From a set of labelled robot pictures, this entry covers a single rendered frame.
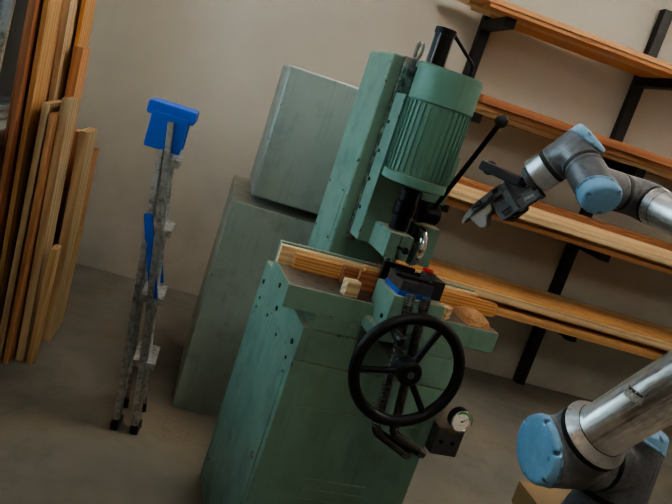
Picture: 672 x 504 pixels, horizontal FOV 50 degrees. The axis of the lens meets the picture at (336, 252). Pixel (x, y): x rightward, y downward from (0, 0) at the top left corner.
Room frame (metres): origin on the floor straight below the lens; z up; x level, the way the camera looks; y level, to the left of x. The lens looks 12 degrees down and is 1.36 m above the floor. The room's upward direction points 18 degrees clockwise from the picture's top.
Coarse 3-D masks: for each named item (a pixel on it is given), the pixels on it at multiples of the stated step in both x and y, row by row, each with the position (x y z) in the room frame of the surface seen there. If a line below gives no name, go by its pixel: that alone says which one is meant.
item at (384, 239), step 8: (376, 224) 2.00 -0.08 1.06; (384, 224) 1.98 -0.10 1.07; (376, 232) 1.98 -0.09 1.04; (384, 232) 1.93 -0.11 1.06; (392, 232) 1.89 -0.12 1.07; (400, 232) 1.93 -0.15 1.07; (376, 240) 1.96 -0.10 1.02; (384, 240) 1.91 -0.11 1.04; (392, 240) 1.89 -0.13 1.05; (400, 240) 1.90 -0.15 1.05; (408, 240) 1.90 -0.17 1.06; (376, 248) 1.94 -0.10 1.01; (384, 248) 1.89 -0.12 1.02; (392, 248) 1.89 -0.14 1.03; (408, 248) 1.91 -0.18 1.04; (384, 256) 1.89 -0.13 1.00; (392, 256) 1.90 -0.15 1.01; (400, 256) 1.90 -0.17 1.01
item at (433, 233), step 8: (416, 224) 2.13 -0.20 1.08; (424, 224) 2.17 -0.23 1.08; (408, 232) 2.14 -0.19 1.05; (432, 232) 2.14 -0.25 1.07; (440, 232) 2.15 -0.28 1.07; (432, 240) 2.15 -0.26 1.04; (432, 248) 2.15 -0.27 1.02; (424, 256) 2.14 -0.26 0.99; (416, 264) 2.14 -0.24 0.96; (424, 264) 2.15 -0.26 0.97
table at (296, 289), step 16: (272, 272) 1.87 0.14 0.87; (288, 272) 1.80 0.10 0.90; (304, 272) 1.85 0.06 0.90; (288, 288) 1.70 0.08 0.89; (304, 288) 1.71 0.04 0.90; (320, 288) 1.75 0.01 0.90; (336, 288) 1.80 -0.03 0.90; (288, 304) 1.70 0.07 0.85; (304, 304) 1.71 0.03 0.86; (320, 304) 1.73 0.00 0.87; (336, 304) 1.74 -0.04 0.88; (352, 304) 1.75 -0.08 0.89; (368, 304) 1.77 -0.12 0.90; (352, 320) 1.76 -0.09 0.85; (368, 320) 1.72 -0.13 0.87; (448, 320) 1.85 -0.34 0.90; (384, 336) 1.68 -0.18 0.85; (464, 336) 1.86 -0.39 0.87; (480, 336) 1.87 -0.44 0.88; (496, 336) 1.89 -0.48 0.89
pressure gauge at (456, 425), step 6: (456, 408) 1.83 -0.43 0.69; (462, 408) 1.83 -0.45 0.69; (450, 414) 1.82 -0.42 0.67; (456, 414) 1.80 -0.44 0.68; (462, 414) 1.81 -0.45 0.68; (468, 414) 1.82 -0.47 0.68; (450, 420) 1.81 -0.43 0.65; (456, 420) 1.81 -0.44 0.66; (462, 420) 1.81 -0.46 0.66; (468, 420) 1.82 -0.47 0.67; (450, 426) 1.84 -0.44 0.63; (456, 426) 1.81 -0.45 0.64; (462, 426) 1.82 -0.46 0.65; (468, 426) 1.82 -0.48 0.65; (450, 432) 1.83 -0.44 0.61
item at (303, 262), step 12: (300, 264) 1.86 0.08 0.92; (312, 264) 1.87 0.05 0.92; (324, 264) 1.88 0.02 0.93; (336, 264) 1.89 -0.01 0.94; (336, 276) 1.90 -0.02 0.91; (444, 300) 2.00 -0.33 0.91; (456, 300) 2.01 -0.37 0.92; (468, 300) 2.03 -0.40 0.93; (480, 300) 2.04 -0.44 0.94; (480, 312) 2.04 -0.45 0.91; (492, 312) 2.05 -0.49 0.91
